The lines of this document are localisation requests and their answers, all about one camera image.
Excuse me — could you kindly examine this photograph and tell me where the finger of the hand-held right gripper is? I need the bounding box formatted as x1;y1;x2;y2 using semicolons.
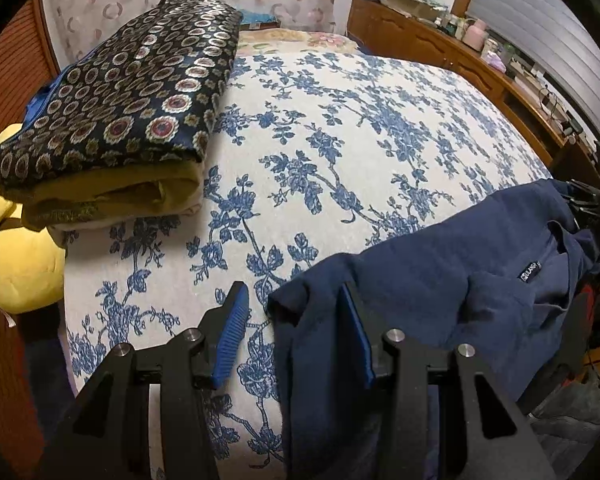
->
559;179;600;223

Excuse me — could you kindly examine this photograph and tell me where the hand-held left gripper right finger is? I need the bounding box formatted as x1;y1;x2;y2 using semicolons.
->
341;280;556;480

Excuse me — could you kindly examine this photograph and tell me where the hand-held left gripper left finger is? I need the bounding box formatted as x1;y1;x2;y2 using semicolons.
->
45;281;251;480

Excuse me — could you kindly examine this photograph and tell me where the navy printed t-shirt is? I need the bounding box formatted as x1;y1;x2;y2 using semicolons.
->
267;177;600;472

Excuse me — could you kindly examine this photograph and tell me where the grey window blind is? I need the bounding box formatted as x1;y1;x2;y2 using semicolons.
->
467;0;600;142

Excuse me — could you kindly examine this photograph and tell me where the yellow plush toy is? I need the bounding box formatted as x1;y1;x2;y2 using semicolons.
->
0;122;67;316

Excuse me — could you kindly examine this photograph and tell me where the blue floral bed sheet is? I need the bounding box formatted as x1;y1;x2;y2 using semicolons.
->
62;50;553;480

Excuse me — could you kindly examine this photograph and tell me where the long wooden cabinet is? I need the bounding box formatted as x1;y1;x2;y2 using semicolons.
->
347;0;600;172

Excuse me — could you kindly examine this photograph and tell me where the cardboard box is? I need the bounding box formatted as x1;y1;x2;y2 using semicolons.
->
384;0;432;17

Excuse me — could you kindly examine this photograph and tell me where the folded dark circle-patterned quilt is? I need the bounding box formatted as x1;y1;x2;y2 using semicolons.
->
0;0;245;233

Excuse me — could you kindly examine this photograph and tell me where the pink floral blanket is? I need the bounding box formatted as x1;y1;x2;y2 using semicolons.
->
235;27;366;59

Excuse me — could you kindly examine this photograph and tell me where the teal cloth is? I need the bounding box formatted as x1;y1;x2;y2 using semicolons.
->
240;8;276;25

